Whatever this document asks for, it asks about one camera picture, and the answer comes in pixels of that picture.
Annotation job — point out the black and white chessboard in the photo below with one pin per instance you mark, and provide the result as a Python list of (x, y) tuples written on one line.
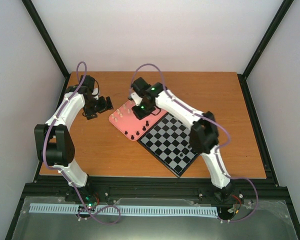
[(166, 140)]

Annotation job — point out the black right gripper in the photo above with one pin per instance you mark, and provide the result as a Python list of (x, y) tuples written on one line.
[(139, 115)]

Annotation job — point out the light blue cable duct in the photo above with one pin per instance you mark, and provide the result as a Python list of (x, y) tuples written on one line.
[(126, 210)]

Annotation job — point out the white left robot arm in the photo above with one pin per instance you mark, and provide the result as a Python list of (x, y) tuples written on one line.
[(54, 145)]

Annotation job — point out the black aluminium frame base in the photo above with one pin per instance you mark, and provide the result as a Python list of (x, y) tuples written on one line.
[(198, 190)]

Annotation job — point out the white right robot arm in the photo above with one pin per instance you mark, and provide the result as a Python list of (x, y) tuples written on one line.
[(203, 136)]

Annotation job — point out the pink plastic tray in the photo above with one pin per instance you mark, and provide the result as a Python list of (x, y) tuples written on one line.
[(130, 123)]

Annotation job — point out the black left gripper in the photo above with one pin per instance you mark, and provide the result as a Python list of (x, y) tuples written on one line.
[(89, 113)]

